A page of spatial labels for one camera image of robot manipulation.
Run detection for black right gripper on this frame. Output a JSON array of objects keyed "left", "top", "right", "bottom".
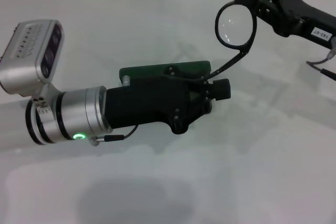
[{"left": 234, "top": 0, "right": 336, "bottom": 50}]

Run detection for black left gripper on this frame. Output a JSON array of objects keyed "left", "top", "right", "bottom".
[{"left": 104, "top": 65, "right": 232, "bottom": 135}]

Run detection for black round glasses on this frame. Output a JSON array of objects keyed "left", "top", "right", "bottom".
[{"left": 150, "top": 0, "right": 261, "bottom": 83}]

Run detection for green glasses case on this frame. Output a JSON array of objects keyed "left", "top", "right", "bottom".
[{"left": 118, "top": 60, "right": 212, "bottom": 86}]

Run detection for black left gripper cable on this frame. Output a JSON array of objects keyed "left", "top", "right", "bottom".
[{"left": 88, "top": 124, "right": 139, "bottom": 147}]

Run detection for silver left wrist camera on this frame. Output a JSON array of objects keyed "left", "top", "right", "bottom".
[{"left": 0, "top": 19, "right": 65, "bottom": 97}]

